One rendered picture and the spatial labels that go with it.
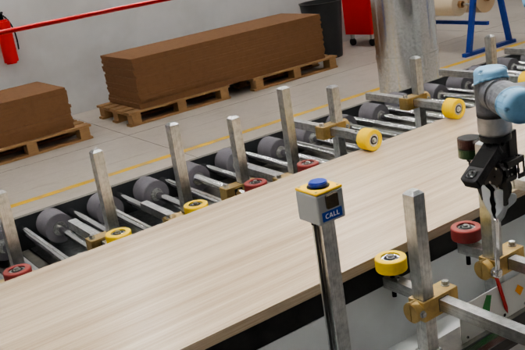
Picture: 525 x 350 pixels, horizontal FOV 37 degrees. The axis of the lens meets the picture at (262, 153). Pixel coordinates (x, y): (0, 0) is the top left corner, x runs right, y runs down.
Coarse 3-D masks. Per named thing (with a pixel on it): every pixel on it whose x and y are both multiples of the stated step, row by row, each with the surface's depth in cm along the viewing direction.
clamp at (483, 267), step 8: (504, 248) 198; (512, 248) 197; (520, 248) 197; (480, 256) 196; (504, 256) 194; (480, 264) 193; (488, 264) 192; (504, 264) 194; (480, 272) 194; (488, 272) 192; (504, 272) 195
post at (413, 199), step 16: (416, 192) 174; (416, 208) 174; (416, 224) 175; (416, 240) 176; (416, 256) 178; (416, 272) 179; (416, 288) 181; (432, 288) 181; (432, 320) 183; (416, 336) 186; (432, 336) 184
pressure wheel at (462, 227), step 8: (456, 224) 208; (464, 224) 206; (472, 224) 207; (456, 232) 204; (464, 232) 202; (472, 232) 202; (480, 232) 204; (456, 240) 204; (464, 240) 203; (472, 240) 203
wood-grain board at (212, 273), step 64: (448, 128) 295; (512, 128) 284; (256, 192) 258; (384, 192) 240; (448, 192) 232; (512, 192) 226; (128, 256) 222; (192, 256) 215; (256, 256) 208; (0, 320) 194; (64, 320) 189; (128, 320) 184; (192, 320) 179; (256, 320) 179
